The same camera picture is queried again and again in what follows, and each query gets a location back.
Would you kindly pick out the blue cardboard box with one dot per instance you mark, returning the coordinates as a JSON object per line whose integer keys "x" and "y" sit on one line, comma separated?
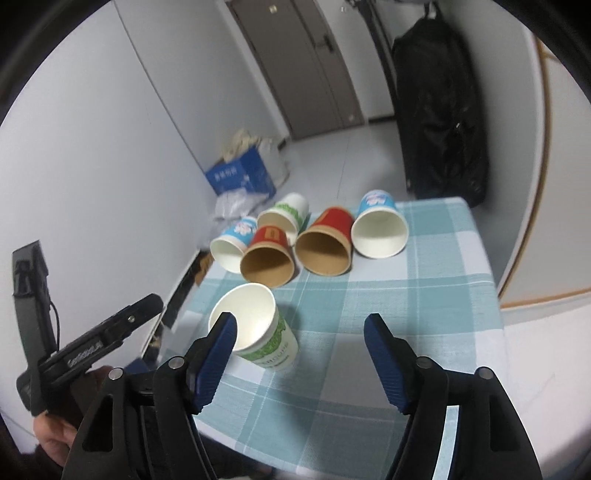
{"x": 242, "y": 173}

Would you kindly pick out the large red paper cup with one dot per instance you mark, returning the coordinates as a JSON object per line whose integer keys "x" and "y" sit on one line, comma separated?
{"x": 323, "y": 249}

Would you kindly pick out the large blue white paper cup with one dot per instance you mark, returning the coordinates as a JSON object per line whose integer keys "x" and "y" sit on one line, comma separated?
{"x": 379, "y": 230}

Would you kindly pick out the green white paper cup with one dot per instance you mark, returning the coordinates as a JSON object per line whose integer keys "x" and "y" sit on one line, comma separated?
{"x": 258, "y": 318}
{"x": 288, "y": 210}

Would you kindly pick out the white plastic bags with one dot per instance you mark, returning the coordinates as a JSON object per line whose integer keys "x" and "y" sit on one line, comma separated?
{"x": 272, "y": 152}

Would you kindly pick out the small red paper cup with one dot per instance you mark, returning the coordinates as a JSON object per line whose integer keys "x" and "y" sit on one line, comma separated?
{"x": 268, "y": 263}

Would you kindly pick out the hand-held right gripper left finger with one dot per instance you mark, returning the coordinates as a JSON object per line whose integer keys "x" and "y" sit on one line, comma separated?
{"x": 216, "y": 364}

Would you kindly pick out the white wood-edged panel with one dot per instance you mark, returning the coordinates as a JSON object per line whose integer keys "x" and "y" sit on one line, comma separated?
{"x": 545, "y": 184}

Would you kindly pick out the person's left hand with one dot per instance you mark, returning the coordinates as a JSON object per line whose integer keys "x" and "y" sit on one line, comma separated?
{"x": 55, "y": 434}

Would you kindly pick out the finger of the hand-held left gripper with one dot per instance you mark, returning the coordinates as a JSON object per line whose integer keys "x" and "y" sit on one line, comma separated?
{"x": 142, "y": 307}

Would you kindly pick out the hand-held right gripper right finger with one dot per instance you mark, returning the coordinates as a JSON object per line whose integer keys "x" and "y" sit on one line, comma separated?
{"x": 388, "y": 367}

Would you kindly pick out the grey door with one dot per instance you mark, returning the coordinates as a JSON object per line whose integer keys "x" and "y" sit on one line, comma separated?
{"x": 295, "y": 69}

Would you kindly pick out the small blue white paper cup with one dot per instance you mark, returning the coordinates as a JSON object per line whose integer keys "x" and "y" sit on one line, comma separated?
{"x": 235, "y": 235}

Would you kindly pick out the teal checkered tablecloth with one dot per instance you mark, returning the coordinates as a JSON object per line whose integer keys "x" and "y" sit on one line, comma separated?
{"x": 392, "y": 300}

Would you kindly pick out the black hanging bag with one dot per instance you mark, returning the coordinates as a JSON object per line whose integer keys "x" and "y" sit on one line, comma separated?
{"x": 438, "y": 115}

